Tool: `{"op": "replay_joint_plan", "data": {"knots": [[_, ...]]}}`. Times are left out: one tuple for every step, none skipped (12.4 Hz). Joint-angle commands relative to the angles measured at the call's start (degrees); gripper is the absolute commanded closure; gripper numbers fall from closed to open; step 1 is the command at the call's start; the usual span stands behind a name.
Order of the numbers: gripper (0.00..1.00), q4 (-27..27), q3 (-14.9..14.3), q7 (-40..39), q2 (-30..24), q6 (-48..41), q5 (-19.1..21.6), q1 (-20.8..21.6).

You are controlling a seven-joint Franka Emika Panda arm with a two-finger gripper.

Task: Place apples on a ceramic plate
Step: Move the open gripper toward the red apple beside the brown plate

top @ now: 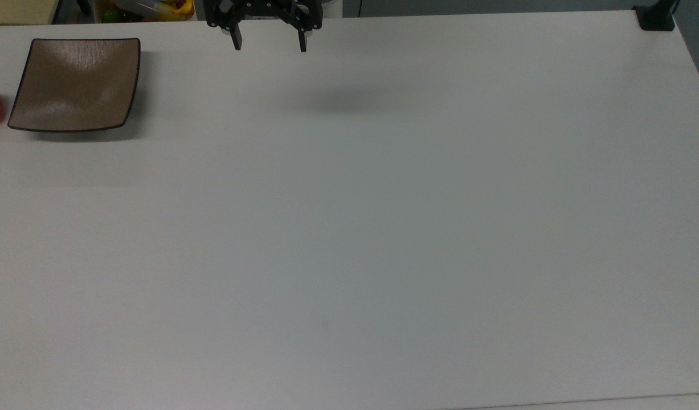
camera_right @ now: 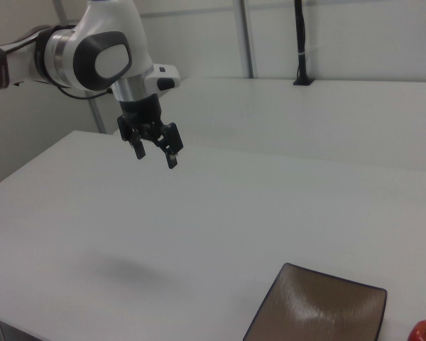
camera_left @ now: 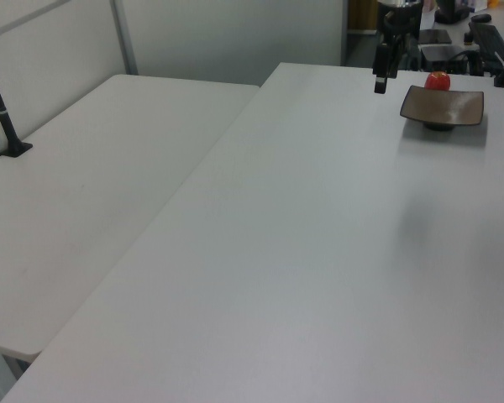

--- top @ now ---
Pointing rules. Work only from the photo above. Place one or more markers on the bin with colourful toy fruit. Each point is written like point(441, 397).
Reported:
point(150, 9)

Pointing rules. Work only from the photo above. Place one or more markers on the light wooden board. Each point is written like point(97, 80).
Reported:
point(19, 10)

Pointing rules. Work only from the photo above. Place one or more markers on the brown square ceramic plate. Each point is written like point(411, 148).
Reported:
point(76, 85)

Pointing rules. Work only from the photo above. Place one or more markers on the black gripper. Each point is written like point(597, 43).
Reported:
point(264, 8)

